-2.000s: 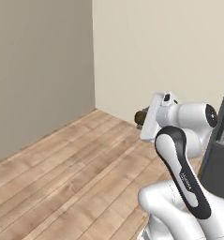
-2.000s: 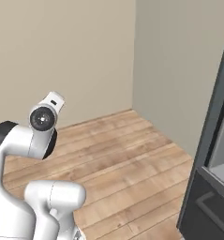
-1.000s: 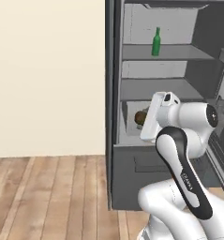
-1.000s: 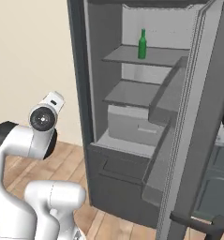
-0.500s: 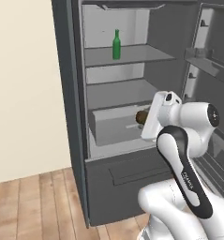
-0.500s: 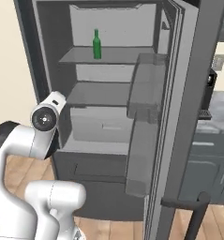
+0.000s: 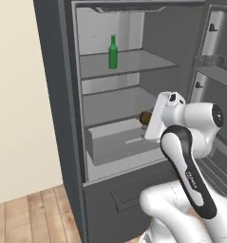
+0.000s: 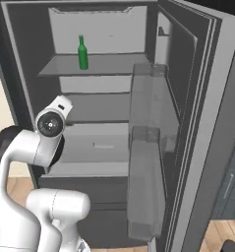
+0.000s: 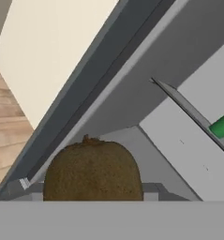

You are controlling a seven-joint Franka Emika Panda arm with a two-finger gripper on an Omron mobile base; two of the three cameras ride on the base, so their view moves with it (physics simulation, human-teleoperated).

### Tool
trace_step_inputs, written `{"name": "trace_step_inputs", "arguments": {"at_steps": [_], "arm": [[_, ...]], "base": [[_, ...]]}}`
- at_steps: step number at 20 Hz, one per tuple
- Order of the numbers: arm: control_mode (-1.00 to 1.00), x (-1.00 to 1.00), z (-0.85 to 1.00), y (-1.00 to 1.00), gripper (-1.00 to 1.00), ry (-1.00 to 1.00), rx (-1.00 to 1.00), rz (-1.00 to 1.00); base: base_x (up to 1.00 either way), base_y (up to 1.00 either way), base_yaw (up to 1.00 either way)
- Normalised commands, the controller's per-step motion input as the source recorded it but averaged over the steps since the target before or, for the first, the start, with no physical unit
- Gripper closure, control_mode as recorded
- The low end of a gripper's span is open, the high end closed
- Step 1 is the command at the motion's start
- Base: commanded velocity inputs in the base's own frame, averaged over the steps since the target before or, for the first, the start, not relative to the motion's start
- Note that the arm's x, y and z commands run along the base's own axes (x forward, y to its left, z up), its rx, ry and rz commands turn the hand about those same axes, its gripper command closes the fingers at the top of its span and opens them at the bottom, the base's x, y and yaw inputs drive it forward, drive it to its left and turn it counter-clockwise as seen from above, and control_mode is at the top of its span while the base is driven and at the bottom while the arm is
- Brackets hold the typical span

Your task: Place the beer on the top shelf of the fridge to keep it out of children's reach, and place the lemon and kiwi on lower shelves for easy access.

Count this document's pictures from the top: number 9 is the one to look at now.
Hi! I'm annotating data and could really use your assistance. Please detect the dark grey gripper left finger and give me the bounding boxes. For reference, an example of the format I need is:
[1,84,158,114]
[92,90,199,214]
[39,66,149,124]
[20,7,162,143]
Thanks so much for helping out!
[4,178,45,202]

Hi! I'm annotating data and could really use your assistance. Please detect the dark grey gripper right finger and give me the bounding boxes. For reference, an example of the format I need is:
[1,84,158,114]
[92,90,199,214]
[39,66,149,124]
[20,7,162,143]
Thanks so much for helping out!
[142,183,190,202]

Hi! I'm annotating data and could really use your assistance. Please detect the brown kiwi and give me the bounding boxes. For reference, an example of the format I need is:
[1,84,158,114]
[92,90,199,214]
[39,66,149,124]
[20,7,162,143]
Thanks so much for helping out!
[42,134,144,202]

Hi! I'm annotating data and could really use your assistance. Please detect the grey fridge shelf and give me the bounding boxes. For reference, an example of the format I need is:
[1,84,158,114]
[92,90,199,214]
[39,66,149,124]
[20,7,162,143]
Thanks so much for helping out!
[149,77,224,158]

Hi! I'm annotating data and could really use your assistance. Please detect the green beer bottle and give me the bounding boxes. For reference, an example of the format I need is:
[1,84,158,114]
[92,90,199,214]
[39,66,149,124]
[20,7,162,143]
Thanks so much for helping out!
[208,110,224,140]

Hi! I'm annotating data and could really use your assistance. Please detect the cream cabinet side panel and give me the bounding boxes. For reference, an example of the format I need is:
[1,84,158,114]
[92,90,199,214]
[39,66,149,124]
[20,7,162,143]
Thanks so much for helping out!
[0,0,121,131]

